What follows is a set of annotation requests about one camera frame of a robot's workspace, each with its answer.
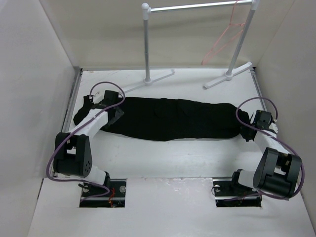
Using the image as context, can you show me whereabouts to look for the black trousers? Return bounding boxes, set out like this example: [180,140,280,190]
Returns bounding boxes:
[73,95,251,142]

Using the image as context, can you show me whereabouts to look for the pink wire hanger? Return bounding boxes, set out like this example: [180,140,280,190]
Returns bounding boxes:
[201,0,245,66]

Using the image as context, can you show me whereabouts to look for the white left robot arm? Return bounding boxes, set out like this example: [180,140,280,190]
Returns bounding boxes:
[52,90,124,197]

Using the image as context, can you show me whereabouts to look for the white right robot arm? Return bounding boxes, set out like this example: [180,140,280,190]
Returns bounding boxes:
[229,110,302,199]

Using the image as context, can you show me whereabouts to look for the white clothes rack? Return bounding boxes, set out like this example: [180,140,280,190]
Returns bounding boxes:
[123,0,260,93]

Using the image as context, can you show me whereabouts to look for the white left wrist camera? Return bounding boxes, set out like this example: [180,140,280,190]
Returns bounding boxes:
[89,91,104,104]

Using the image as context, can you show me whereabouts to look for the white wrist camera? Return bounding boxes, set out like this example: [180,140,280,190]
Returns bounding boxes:
[269,119,278,134]
[89,91,104,104]

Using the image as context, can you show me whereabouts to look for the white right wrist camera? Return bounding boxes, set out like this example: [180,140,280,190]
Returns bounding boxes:
[269,119,278,134]

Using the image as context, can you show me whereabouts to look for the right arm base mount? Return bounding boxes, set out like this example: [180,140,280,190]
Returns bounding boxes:
[211,177,262,207]

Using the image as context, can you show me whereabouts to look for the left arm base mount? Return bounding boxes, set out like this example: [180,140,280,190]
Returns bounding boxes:
[78,179,127,208]

